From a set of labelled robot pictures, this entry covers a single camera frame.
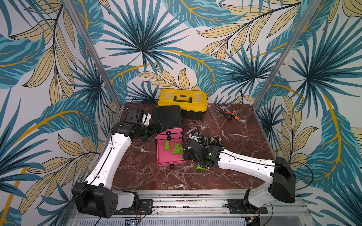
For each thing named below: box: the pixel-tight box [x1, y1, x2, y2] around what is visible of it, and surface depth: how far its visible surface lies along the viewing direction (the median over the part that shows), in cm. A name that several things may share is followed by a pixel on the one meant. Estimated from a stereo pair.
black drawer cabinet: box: [152, 105, 184, 141], surface depth 95 cm
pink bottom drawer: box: [156, 138, 187, 167], surface depth 92 cm
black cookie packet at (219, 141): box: [215, 137, 224, 147], surface depth 99 cm
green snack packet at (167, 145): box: [163, 140, 173, 151], surface depth 94 cm
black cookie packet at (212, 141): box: [209, 136, 217, 146], surface depth 100 cm
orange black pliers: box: [216, 105, 241, 122], surface depth 118 cm
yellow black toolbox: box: [157, 88, 208, 121], surface depth 103 cm
